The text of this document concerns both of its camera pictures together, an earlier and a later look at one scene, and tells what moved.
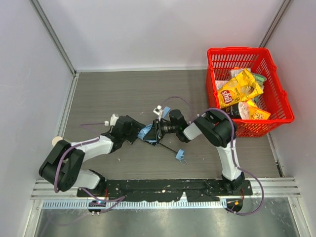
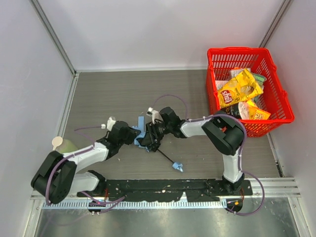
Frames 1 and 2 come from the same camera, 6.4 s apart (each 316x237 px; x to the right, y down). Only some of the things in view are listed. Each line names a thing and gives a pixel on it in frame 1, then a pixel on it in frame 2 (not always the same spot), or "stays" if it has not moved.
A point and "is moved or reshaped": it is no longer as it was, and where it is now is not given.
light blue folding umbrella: x=147 y=133 is moved or reshaped
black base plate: x=162 y=189 stays
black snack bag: x=232 y=110 stays
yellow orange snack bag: x=256 y=113 stays
